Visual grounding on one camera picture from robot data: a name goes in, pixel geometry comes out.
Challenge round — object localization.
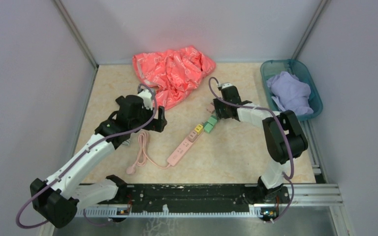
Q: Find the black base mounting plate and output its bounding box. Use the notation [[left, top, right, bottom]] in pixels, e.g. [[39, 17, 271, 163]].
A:
[[96, 183, 289, 215]]

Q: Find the yellow plug adapter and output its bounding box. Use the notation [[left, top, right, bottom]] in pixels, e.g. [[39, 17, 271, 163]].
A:
[[194, 124, 204, 135]]

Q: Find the pink power strip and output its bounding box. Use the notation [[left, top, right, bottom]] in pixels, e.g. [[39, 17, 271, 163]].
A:
[[166, 137, 197, 166]]

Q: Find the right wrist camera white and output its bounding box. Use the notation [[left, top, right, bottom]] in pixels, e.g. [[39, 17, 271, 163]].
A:
[[218, 83, 235, 93]]

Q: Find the lavender cloth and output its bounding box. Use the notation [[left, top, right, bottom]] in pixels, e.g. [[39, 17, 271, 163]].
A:
[[266, 71, 314, 116]]

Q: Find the teal plastic basket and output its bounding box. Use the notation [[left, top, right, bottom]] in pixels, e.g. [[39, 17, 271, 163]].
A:
[[260, 59, 323, 121]]

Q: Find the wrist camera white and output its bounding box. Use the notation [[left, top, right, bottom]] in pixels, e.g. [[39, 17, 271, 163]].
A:
[[218, 83, 235, 93], [137, 89, 154, 110]]

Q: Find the white slotted cable duct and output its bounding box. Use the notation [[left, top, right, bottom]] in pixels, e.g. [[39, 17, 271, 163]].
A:
[[75, 205, 263, 219]]

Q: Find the pink power cord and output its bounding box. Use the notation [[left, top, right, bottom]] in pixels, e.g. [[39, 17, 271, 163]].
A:
[[126, 130, 172, 176]]

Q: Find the beige pink plug adapter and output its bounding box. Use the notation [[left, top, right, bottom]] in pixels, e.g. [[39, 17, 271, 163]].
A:
[[187, 131, 199, 143]]

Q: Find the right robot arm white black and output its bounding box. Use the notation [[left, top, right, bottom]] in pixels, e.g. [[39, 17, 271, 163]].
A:
[[213, 83, 308, 203]]

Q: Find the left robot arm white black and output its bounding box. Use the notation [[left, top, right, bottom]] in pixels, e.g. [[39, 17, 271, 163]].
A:
[[29, 93, 167, 229]]

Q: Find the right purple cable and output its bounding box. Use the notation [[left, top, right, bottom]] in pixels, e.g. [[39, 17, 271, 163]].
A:
[[208, 77, 296, 224]]

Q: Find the green plug adapter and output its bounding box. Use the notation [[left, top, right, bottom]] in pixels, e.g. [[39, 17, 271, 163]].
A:
[[203, 115, 218, 133]]

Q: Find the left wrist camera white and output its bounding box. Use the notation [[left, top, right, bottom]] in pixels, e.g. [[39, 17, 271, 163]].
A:
[[137, 89, 154, 110]]

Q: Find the pink crumpled cloth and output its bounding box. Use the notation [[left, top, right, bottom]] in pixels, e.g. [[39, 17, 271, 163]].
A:
[[132, 46, 216, 110]]

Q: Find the black power strip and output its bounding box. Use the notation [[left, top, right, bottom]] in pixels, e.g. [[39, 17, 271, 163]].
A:
[[115, 96, 125, 106]]

